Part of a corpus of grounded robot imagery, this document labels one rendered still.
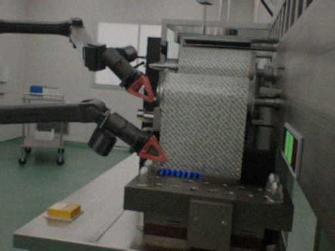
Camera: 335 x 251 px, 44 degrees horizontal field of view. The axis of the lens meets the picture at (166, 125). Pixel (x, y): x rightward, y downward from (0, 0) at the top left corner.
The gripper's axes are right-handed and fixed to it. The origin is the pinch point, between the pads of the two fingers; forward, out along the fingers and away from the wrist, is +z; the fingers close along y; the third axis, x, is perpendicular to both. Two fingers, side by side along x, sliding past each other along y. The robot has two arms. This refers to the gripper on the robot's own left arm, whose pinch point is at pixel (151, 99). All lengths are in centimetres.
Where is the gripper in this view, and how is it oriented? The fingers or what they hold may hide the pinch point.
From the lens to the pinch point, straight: 124.7
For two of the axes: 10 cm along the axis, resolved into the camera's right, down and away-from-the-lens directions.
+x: 6.9, -7.0, -1.8
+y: -2.1, 0.5, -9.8
